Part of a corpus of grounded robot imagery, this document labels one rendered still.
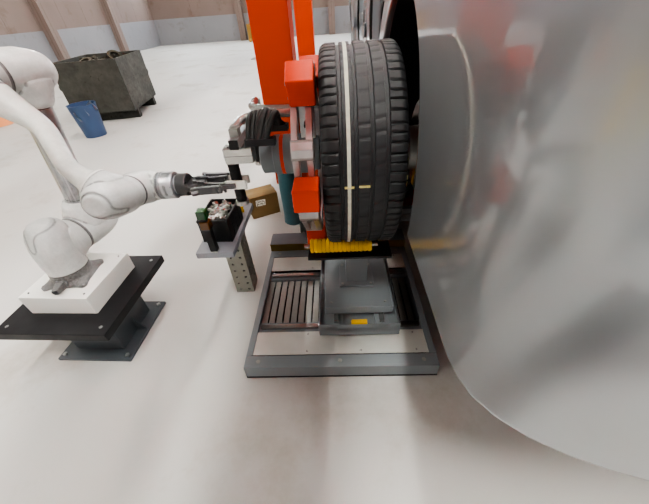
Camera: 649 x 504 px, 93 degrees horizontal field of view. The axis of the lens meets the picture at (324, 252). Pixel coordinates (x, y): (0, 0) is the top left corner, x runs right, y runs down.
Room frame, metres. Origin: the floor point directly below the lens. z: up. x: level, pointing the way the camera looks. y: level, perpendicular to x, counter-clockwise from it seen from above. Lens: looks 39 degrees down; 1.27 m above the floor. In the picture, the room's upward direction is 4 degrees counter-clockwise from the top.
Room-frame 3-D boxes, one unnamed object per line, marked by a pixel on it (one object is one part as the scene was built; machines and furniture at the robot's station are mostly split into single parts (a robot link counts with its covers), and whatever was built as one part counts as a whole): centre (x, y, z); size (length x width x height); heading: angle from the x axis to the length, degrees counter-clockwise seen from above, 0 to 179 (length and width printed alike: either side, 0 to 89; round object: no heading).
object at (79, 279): (1.04, 1.12, 0.42); 0.22 x 0.18 x 0.06; 3
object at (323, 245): (0.98, -0.07, 0.51); 0.29 x 0.06 x 0.06; 86
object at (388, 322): (1.10, -0.15, 0.13); 0.50 x 0.36 x 0.10; 176
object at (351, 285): (1.10, -0.15, 0.32); 0.40 x 0.30 x 0.28; 176
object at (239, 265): (1.32, 0.47, 0.21); 0.10 x 0.10 x 0.42; 86
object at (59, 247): (1.07, 1.11, 0.56); 0.18 x 0.16 x 0.22; 166
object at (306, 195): (0.79, 0.04, 0.85); 0.09 x 0.08 x 0.07; 176
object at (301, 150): (1.11, 0.02, 0.85); 0.54 x 0.07 x 0.54; 176
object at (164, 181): (0.97, 0.50, 0.83); 0.09 x 0.06 x 0.09; 176
